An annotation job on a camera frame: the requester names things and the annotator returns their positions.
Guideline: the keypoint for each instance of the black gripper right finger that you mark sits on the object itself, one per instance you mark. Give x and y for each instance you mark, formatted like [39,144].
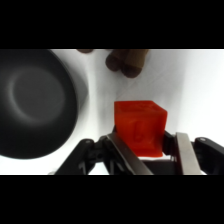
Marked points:
[190,156]

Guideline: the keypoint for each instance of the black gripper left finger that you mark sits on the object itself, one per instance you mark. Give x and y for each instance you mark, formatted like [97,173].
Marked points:
[116,156]

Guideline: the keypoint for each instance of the red cube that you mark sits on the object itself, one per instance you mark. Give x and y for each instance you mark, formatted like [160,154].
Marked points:
[141,128]

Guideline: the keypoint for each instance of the black bowl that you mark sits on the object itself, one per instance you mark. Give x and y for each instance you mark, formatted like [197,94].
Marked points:
[33,103]

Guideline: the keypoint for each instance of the brown plush animal toy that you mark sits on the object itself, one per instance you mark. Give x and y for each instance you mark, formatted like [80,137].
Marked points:
[128,61]

